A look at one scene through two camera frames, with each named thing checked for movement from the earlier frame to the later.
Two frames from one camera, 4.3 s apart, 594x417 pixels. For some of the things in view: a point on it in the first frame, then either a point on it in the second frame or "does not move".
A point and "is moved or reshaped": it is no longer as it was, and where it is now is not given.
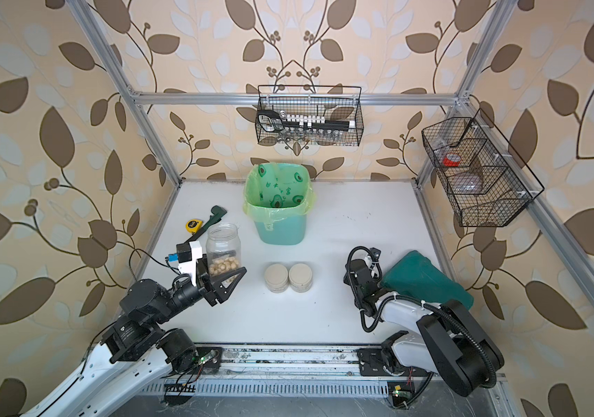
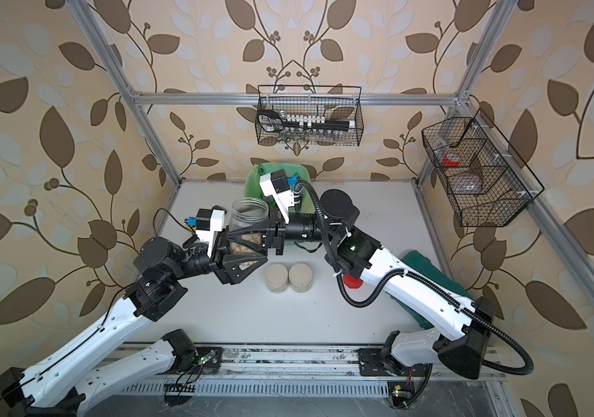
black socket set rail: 272,121 does not move
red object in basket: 450,163 does not move
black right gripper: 346,279 → 277,233
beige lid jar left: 276,278 does not move
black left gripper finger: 222,293 → 239,266
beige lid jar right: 300,277 does not move
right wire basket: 484,177 does not move
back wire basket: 309,115 does not move
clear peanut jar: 223,247 is moved or reshaped
